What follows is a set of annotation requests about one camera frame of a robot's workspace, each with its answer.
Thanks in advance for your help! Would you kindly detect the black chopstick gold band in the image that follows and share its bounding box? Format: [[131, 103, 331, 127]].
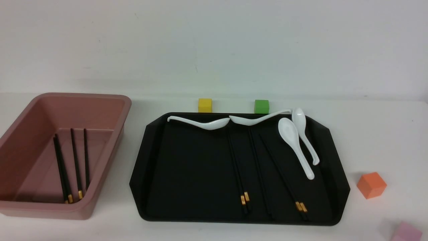
[[229, 128, 252, 214], [226, 128, 249, 216], [258, 134, 305, 221], [260, 133, 309, 221]]

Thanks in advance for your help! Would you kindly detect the white ceramic spoon far left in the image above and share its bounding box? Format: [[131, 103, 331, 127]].
[[167, 116, 230, 130]]

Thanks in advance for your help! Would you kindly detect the yellow cube block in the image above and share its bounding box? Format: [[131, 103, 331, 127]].
[[198, 98, 212, 113]]

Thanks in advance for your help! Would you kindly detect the white ceramic spoon centre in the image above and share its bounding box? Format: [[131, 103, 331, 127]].
[[229, 109, 293, 126]]

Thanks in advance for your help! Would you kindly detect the green cube block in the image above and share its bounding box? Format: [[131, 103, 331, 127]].
[[254, 99, 270, 114]]

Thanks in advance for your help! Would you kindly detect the black plastic tray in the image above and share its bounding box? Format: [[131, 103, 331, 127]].
[[129, 112, 350, 226]]

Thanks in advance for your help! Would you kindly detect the white ceramic spoon large bowl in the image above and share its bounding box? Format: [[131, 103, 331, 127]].
[[278, 118, 315, 180]]

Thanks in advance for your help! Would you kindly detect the white ceramic spoon far right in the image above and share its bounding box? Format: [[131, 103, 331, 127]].
[[292, 108, 320, 166]]

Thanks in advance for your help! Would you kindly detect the plain black chopstick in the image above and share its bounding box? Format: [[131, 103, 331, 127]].
[[247, 128, 274, 220]]

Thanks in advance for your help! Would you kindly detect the black chopstick in bin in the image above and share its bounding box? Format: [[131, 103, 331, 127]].
[[55, 133, 74, 204], [70, 129, 84, 200], [84, 129, 90, 190], [53, 136, 69, 204]]

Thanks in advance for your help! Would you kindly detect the orange cube block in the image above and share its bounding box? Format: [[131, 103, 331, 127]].
[[356, 171, 387, 199]]

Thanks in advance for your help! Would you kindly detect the pink plastic bin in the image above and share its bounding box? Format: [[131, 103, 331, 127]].
[[0, 93, 132, 220]]

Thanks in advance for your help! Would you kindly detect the pink cube block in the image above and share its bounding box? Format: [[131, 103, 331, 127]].
[[390, 222, 422, 241]]

